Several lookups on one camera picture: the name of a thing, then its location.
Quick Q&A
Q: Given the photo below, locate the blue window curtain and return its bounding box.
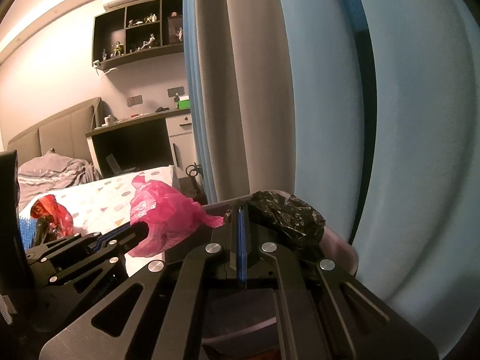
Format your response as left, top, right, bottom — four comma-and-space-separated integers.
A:
181, 0, 480, 357

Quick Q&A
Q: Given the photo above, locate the red snack wrapper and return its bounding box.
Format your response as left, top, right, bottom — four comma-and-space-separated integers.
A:
30, 194, 74, 246

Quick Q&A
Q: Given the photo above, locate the dark desk with drawers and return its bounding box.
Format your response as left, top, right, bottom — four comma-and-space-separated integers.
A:
85, 109, 197, 178

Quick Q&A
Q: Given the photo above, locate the purple trash bin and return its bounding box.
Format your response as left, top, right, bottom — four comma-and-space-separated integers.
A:
164, 188, 360, 360

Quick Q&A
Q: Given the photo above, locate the grey striped blanket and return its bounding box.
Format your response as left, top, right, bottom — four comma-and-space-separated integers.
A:
18, 150, 102, 211

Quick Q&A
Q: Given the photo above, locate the white cup on desk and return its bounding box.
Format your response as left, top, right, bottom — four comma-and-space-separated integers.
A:
104, 115, 116, 126

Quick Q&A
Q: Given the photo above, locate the grey window curtain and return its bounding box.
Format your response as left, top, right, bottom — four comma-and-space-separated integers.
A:
185, 0, 295, 202

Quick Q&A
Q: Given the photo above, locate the pink plastic bag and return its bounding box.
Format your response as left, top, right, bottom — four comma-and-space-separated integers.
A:
128, 175, 224, 258

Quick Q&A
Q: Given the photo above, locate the dark wall shelf unit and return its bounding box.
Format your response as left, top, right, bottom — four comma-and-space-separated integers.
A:
92, 0, 184, 72

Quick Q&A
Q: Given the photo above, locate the green white box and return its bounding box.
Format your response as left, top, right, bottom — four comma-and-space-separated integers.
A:
176, 95, 191, 110

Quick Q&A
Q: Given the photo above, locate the black plastic bag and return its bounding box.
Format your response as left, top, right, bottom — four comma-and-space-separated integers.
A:
224, 190, 326, 251

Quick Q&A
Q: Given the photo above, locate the grey upholstered headboard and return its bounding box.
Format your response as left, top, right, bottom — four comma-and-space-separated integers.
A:
7, 97, 104, 165

